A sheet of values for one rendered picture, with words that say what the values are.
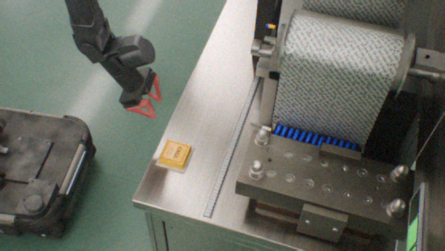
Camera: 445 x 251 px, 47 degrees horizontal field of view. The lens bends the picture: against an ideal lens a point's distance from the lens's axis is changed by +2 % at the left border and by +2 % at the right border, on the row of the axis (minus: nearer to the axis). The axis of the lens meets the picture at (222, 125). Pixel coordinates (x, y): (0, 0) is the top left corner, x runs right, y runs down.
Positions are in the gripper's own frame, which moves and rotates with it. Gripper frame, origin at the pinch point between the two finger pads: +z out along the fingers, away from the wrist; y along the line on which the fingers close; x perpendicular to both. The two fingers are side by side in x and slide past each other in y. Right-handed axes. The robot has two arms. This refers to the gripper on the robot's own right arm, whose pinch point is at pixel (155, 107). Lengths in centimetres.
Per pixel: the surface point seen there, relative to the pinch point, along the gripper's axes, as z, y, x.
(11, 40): 31, 115, 158
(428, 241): 11, -36, -60
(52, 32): 40, 127, 141
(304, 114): 14.8, 1.1, -34.7
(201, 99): 17.0, 17.0, -0.2
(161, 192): 15.0, -16.0, 3.3
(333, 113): 15.3, 0.3, -41.7
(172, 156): 13.3, -5.9, 1.5
